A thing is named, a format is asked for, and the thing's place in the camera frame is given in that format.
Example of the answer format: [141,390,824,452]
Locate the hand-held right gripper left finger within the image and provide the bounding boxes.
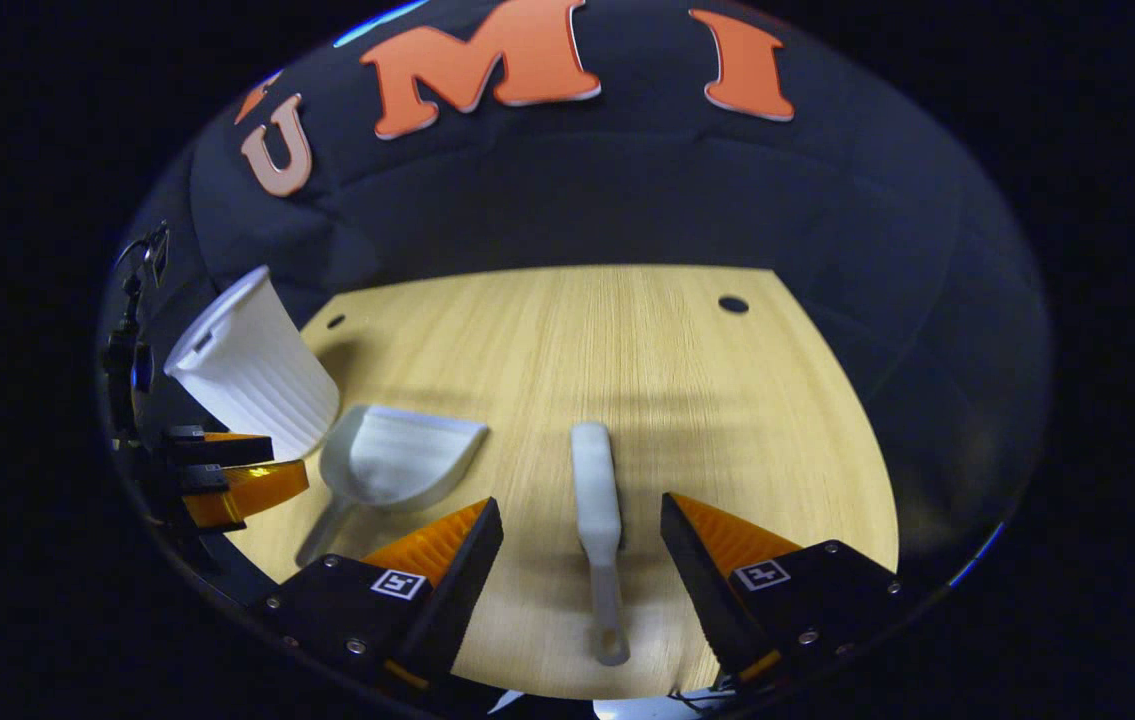
[247,497,505,691]

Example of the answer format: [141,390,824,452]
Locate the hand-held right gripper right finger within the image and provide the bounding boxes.
[660,492,928,691]

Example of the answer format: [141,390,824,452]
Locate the white ribbed garbage bin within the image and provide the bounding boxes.
[164,265,341,463]

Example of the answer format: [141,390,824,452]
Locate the small grey broom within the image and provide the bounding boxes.
[570,421,631,667]

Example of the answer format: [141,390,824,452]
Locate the grey dustpan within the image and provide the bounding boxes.
[294,404,490,569]

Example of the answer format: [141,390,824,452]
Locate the wooden desktop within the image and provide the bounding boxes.
[227,264,900,701]

